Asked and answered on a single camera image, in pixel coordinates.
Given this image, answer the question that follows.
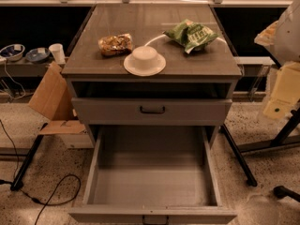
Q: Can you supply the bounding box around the crinkled orange snack bag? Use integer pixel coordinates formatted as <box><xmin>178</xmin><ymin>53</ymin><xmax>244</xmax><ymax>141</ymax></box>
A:
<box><xmin>98</xmin><ymin>34</ymin><xmax>133</xmax><ymax>56</ymax></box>

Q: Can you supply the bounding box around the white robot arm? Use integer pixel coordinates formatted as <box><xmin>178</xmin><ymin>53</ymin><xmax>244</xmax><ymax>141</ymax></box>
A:
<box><xmin>254</xmin><ymin>0</ymin><xmax>300</xmax><ymax>66</ymax></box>

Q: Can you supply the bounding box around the grey drawer cabinet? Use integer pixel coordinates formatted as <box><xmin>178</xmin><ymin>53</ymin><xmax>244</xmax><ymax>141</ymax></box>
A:
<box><xmin>63</xmin><ymin>3</ymin><xmax>241</xmax><ymax>141</ymax></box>

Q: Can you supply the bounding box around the grey middle drawer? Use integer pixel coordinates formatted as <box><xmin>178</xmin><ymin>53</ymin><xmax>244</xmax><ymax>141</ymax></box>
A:
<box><xmin>72</xmin><ymin>98</ymin><xmax>232</xmax><ymax>126</ymax></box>

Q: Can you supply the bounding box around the open grey bottom drawer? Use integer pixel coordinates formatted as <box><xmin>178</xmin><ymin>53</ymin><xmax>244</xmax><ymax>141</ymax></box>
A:
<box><xmin>69</xmin><ymin>126</ymin><xmax>236</xmax><ymax>225</ymax></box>

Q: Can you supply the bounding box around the upturned white bowl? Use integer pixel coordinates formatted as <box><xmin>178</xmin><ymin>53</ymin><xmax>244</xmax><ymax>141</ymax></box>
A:
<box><xmin>124</xmin><ymin>46</ymin><xmax>166</xmax><ymax>77</ymax></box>

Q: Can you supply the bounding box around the green chip bag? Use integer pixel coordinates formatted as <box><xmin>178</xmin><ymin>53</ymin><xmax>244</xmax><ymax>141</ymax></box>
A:
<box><xmin>163</xmin><ymin>19</ymin><xmax>218</xmax><ymax>54</ymax></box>

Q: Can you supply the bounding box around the brown cardboard box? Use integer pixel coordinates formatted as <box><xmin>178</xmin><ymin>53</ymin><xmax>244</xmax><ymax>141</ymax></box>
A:
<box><xmin>29</xmin><ymin>62</ymin><xmax>85</xmax><ymax>135</ymax></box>

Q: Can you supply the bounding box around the white paper cup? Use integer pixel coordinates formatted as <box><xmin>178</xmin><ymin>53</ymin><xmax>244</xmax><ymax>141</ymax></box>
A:
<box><xmin>49</xmin><ymin>43</ymin><xmax>66</xmax><ymax>65</ymax></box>

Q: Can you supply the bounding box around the black stand leg right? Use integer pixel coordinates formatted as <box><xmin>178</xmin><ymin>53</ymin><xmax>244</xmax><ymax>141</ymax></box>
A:
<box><xmin>220</xmin><ymin>124</ymin><xmax>257</xmax><ymax>187</ymax></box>

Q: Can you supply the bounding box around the black stand leg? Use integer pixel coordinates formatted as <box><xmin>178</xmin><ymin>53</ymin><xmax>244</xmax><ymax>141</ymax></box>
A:
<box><xmin>10</xmin><ymin>134</ymin><xmax>43</xmax><ymax>191</ymax></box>
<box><xmin>220</xmin><ymin>124</ymin><xmax>257</xmax><ymax>187</ymax></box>

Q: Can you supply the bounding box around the blue bowl right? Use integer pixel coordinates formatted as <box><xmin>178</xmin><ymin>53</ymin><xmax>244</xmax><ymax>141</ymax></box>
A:
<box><xmin>25</xmin><ymin>48</ymin><xmax>50</xmax><ymax>63</ymax></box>

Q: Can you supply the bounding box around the black stand leg left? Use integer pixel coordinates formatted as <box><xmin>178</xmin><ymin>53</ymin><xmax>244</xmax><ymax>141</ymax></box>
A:
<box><xmin>10</xmin><ymin>134</ymin><xmax>43</xmax><ymax>191</ymax></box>

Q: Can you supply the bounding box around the black chair base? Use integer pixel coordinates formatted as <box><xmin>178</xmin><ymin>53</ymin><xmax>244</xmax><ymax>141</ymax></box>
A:
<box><xmin>273</xmin><ymin>186</ymin><xmax>300</xmax><ymax>203</ymax></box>

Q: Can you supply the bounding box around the black floor cable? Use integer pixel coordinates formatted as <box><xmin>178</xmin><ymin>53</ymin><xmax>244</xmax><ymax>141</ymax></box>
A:
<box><xmin>0</xmin><ymin>119</ymin><xmax>83</xmax><ymax>225</ymax></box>

